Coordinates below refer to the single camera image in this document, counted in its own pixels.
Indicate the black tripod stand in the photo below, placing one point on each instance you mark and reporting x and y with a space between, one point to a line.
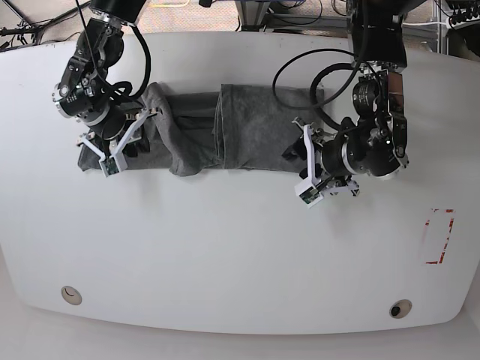
28 33

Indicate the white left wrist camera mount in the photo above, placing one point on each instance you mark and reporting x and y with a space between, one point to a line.
308 190

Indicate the right table grommet hole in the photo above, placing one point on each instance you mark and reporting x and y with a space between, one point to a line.
400 309

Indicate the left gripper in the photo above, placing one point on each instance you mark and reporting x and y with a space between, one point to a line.
332 157

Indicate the aluminium frame rail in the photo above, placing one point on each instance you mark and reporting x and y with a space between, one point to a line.
333 24

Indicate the white power strip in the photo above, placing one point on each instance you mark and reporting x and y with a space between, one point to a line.
457 24

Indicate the table grommet hole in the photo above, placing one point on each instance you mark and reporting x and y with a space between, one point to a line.
400 309
71 295

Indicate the red tape rectangle marking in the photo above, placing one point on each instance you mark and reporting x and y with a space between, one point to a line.
436 234

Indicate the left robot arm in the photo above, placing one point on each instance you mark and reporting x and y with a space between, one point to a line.
376 144

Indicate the grey T-shirt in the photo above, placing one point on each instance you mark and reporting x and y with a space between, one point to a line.
240 127

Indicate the left table grommet hole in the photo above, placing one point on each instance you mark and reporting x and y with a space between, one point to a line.
71 295

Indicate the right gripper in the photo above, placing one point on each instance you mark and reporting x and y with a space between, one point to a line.
113 127

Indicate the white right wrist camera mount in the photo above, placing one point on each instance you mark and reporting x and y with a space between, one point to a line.
113 161

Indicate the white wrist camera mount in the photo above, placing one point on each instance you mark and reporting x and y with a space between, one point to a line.
308 190
113 161

